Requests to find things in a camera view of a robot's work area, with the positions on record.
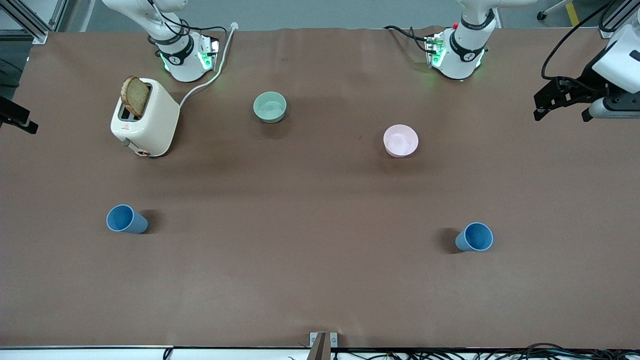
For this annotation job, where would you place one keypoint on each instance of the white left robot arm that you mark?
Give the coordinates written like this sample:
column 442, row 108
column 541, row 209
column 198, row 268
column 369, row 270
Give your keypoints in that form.
column 465, row 55

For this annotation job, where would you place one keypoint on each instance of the cream white toaster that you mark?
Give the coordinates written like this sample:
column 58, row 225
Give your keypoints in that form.
column 155, row 125

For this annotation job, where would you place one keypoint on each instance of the green bowl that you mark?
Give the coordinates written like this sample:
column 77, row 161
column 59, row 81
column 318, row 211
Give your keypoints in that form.
column 270, row 107

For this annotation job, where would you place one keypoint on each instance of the white stand leg with caster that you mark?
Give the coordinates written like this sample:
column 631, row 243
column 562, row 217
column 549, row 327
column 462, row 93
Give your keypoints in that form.
column 541, row 16

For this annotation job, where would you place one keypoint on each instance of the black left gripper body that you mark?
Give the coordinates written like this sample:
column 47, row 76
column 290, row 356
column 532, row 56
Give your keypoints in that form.
column 589, row 80

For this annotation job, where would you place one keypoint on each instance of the blue plastic cup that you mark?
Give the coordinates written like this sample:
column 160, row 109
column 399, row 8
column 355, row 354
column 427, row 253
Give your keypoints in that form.
column 125, row 220
column 475, row 237

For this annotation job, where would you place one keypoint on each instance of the pink bowl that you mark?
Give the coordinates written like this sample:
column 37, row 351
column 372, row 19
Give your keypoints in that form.
column 401, row 141

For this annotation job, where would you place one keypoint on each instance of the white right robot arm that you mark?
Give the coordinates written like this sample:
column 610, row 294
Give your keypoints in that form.
column 185, row 67

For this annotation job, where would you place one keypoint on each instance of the brown table cover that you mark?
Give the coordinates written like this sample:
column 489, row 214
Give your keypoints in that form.
column 320, row 275

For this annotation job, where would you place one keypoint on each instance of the brown bread slice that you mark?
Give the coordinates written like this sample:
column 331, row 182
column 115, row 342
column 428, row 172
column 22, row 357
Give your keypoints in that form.
column 135, row 97

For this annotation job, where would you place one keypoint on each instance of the white table edge rail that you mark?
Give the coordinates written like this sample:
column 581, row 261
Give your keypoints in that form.
column 75, row 354

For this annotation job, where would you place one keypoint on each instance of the aluminium frame profile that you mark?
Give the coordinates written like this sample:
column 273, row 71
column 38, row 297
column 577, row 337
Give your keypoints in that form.
column 40, row 37
column 607, row 31

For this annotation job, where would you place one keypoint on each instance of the metal mounting bracket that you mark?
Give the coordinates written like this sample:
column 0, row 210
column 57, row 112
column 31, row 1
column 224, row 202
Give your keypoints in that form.
column 314, row 340

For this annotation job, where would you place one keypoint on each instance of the dark camera post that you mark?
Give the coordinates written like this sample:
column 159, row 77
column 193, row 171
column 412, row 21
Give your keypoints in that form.
column 320, row 350

